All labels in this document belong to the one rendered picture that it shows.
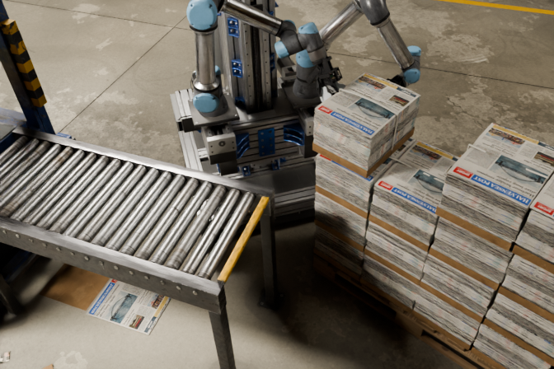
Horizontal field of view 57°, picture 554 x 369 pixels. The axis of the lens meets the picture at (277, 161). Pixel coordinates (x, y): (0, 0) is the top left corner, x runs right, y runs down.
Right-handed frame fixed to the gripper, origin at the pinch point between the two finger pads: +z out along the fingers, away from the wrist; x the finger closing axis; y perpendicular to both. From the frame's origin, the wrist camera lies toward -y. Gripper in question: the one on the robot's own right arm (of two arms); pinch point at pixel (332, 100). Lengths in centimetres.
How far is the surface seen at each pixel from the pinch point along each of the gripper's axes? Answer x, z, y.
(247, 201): -56, 16, -10
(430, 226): -17, 51, 42
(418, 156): 8.2, 34.1, 27.2
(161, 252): -96, 13, -16
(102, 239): -106, 2, -36
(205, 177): -57, 4, -31
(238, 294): -56, 79, -62
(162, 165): -64, -6, -48
